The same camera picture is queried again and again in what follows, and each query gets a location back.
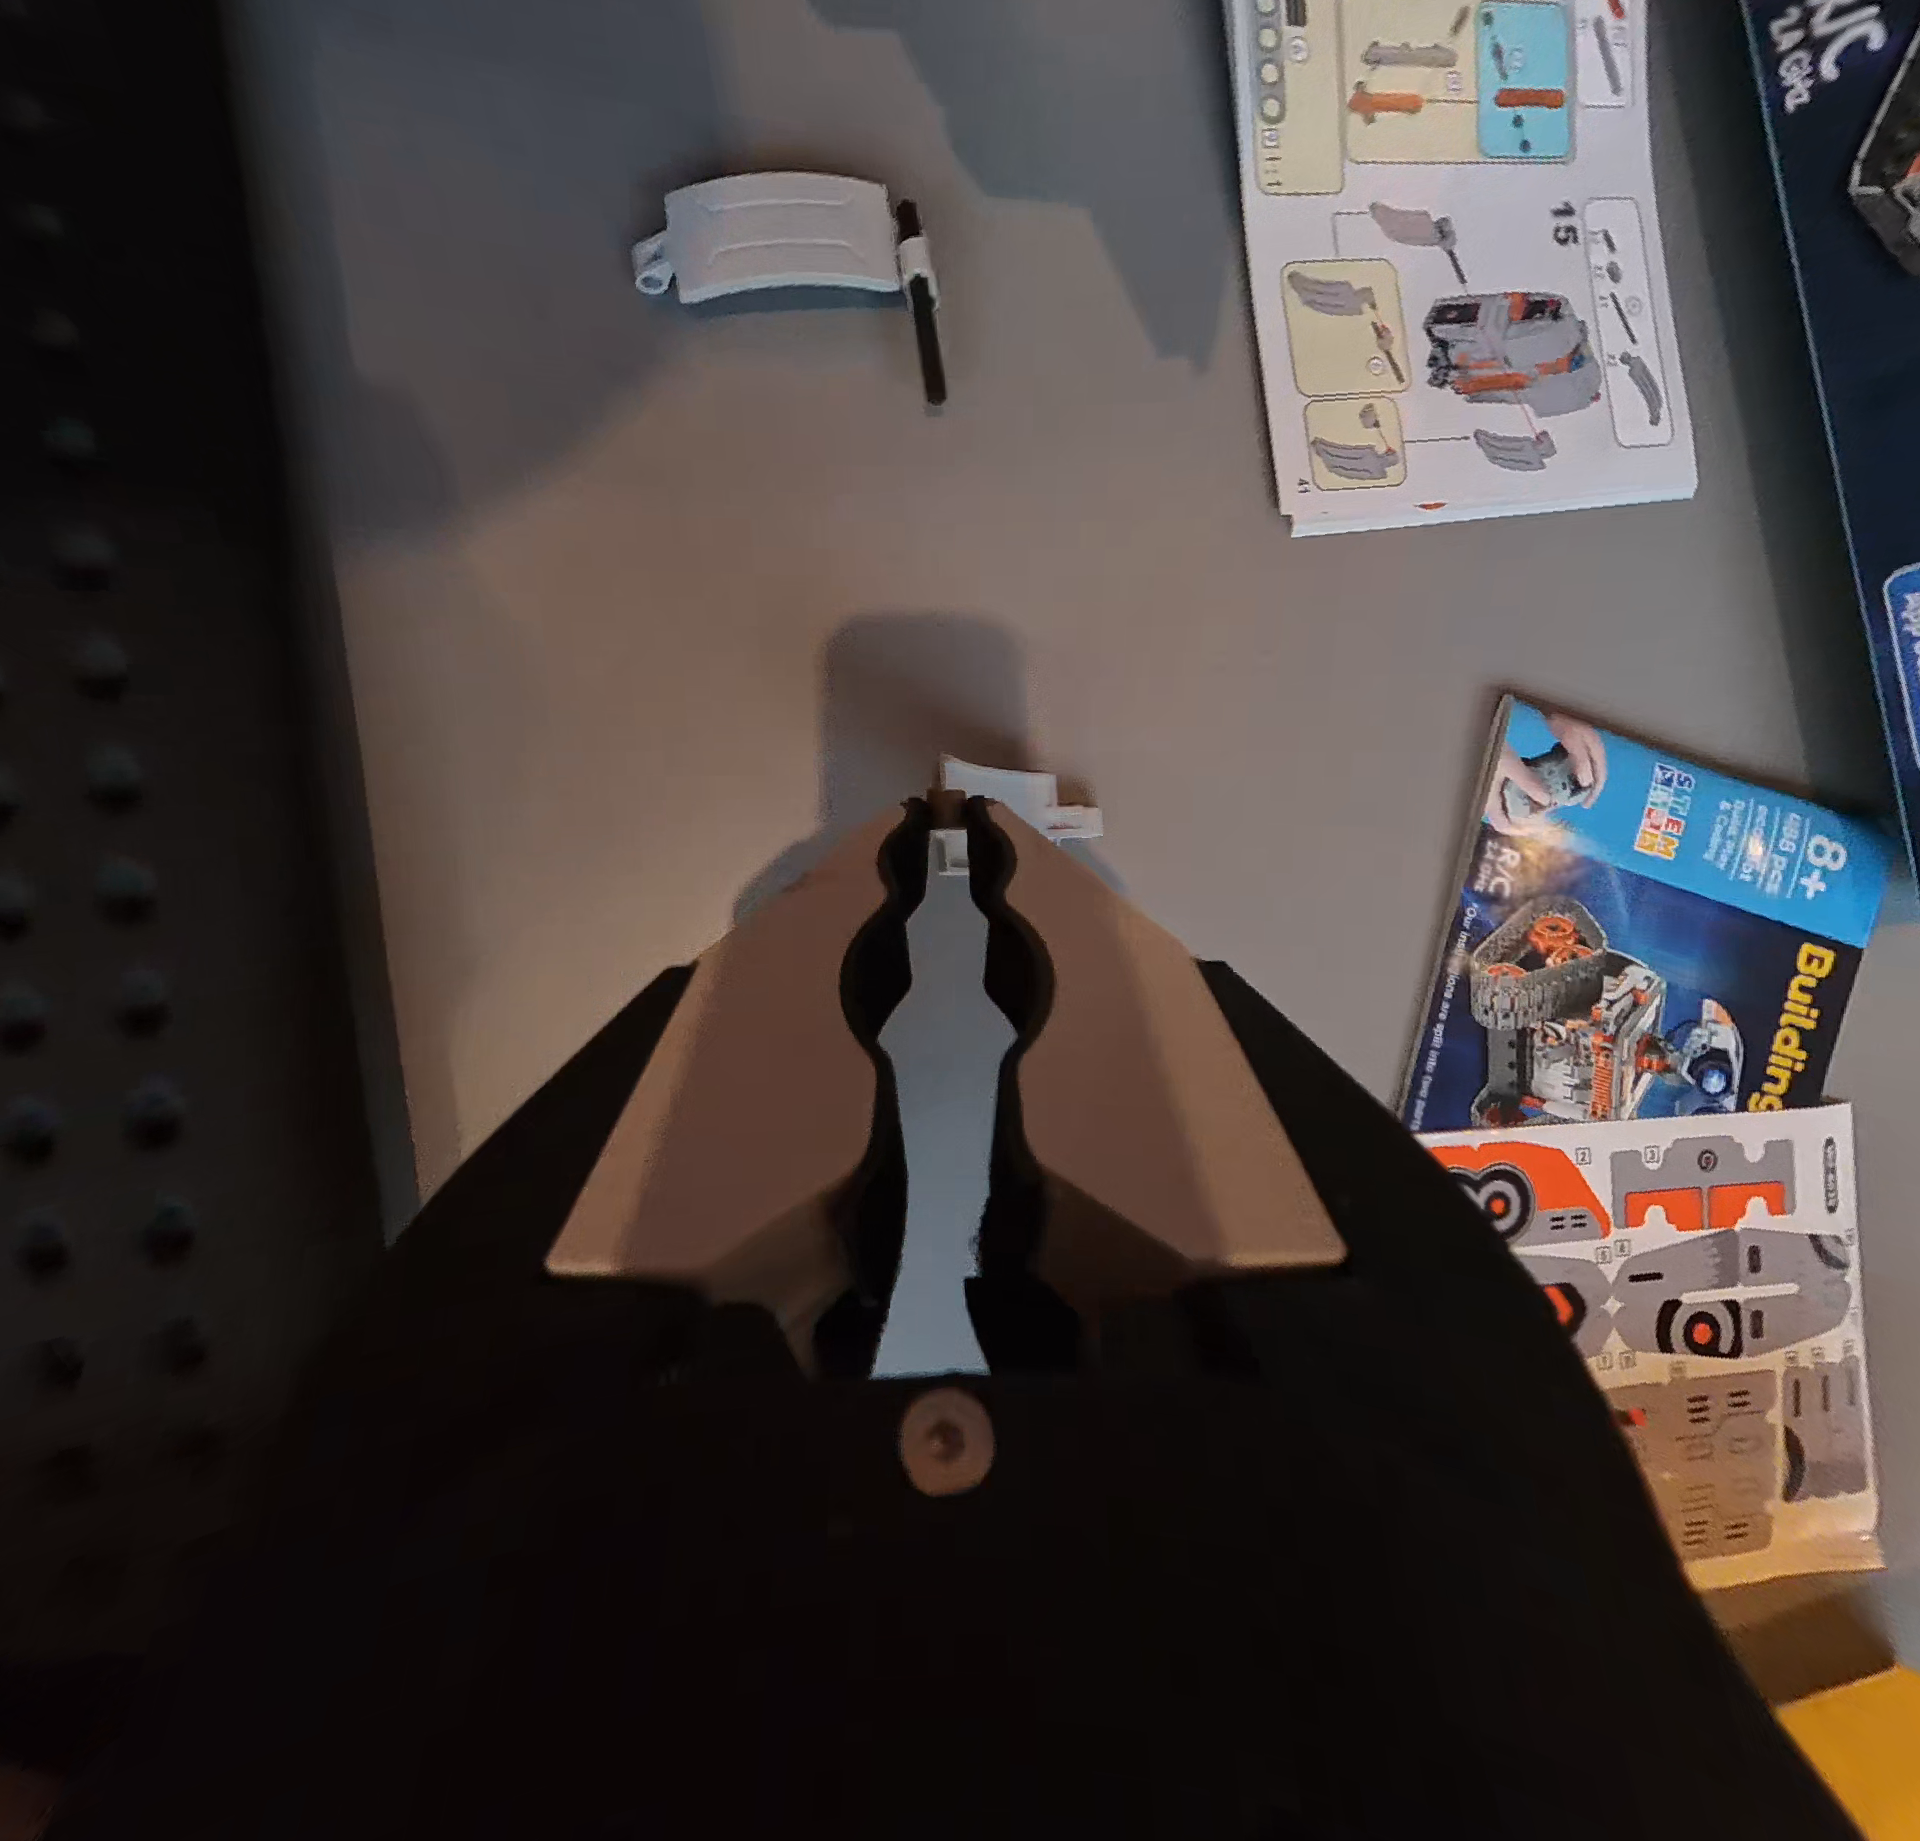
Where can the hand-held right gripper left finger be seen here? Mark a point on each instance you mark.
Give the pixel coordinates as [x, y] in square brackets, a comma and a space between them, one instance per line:
[721, 1108]

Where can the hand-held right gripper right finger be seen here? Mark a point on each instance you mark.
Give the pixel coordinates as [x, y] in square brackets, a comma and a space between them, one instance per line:
[1155, 1108]

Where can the pale grey curved panel piece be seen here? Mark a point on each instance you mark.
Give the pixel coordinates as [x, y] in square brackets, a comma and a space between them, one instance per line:
[772, 238]
[998, 789]

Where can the black axle pin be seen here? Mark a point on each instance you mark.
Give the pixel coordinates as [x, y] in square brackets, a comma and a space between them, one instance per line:
[926, 327]

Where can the blue booklet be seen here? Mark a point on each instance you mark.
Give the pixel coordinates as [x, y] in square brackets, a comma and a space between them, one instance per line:
[1650, 958]

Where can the orange grey sticker sheet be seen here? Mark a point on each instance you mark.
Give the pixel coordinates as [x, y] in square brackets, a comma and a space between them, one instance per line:
[1724, 1316]

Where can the black studded mat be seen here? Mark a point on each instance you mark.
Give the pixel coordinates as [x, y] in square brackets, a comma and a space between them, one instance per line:
[134, 671]

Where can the open instruction manual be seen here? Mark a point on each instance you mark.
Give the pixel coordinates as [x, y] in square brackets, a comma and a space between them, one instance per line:
[1500, 371]

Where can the yellow plastic bin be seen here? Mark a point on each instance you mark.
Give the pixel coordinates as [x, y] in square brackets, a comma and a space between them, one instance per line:
[1852, 1752]

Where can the blue building kit box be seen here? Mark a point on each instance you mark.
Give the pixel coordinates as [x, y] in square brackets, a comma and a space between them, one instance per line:
[1839, 298]

